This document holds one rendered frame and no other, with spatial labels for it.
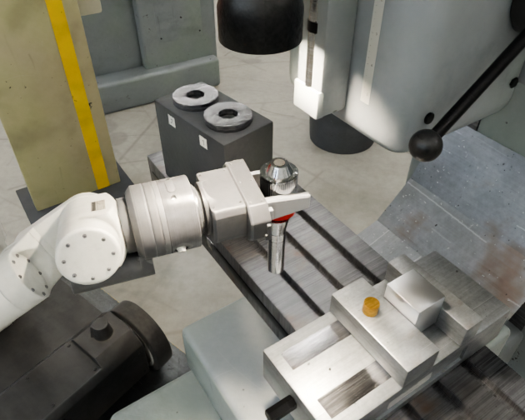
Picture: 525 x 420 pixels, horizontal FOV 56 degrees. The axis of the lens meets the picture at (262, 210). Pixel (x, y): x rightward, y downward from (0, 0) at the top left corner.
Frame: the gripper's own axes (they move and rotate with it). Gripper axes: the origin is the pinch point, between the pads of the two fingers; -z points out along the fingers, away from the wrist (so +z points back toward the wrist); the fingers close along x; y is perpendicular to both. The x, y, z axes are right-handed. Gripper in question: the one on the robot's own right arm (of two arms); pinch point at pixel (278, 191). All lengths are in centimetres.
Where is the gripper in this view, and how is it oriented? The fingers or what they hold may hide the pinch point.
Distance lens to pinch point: 62.1
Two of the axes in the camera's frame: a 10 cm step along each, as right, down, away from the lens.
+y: 0.0, 7.5, 6.6
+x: -3.3, -6.2, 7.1
